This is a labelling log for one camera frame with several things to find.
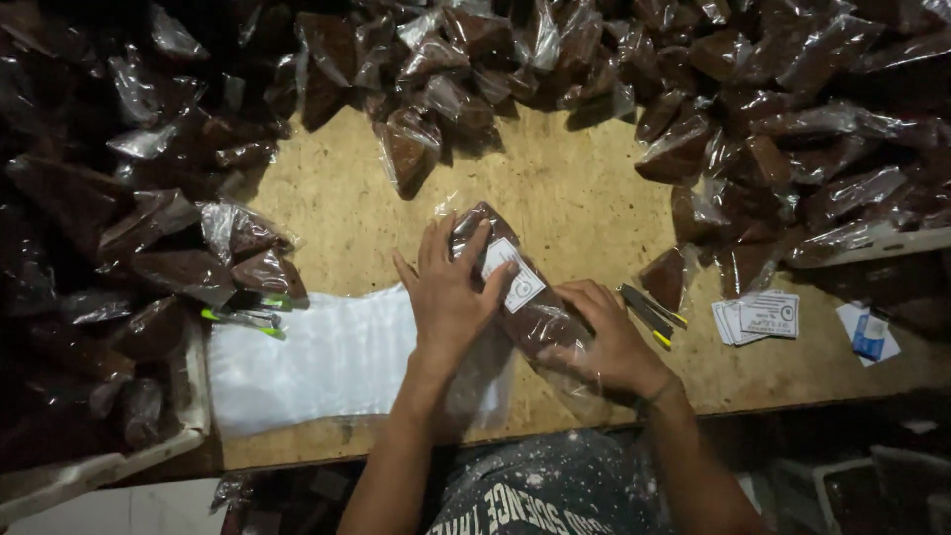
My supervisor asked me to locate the person's right hand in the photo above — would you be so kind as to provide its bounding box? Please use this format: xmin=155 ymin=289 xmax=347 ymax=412
xmin=535 ymin=278 xmax=677 ymax=404

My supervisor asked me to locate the person's left hand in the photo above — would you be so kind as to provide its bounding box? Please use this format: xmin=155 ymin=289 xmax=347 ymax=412
xmin=392 ymin=212 xmax=521 ymax=359

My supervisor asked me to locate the labelled brown sugar packet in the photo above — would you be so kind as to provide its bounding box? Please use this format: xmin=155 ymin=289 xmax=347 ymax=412
xmin=448 ymin=201 xmax=621 ymax=421

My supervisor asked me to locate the white printed paper label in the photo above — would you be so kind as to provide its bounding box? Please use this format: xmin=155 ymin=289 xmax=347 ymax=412
xmin=481 ymin=237 xmax=548 ymax=314

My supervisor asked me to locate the black yellow sealing tool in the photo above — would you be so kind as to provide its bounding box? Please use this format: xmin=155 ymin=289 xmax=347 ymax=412
xmin=619 ymin=283 xmax=689 ymax=351

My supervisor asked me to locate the stack of white paper labels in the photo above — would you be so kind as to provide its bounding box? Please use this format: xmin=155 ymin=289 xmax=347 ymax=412
xmin=711 ymin=290 xmax=802 ymax=347

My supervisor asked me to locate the grey speckled printed shirt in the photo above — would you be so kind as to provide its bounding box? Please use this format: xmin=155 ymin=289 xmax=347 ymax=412
xmin=425 ymin=429 xmax=673 ymax=535

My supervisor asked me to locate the heap of brown sugar packets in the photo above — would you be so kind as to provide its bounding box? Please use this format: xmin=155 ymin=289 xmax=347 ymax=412
xmin=0 ymin=0 xmax=951 ymax=477

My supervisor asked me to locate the white paper sheet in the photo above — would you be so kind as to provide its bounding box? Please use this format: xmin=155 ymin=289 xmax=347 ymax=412
xmin=835 ymin=300 xmax=902 ymax=368

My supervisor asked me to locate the stack of clear plastic bags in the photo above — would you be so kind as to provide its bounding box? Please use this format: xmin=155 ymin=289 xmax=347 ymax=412
xmin=206 ymin=284 xmax=515 ymax=439

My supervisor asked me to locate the small blue box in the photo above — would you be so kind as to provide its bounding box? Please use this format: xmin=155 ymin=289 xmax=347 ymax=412
xmin=852 ymin=314 xmax=888 ymax=363

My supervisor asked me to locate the white plastic crate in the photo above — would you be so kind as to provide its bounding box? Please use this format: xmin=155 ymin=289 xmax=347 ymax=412
xmin=812 ymin=444 xmax=951 ymax=535

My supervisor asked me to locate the thin wrist bracelet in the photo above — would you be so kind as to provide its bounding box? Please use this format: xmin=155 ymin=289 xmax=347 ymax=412
xmin=637 ymin=374 xmax=686 ymax=411

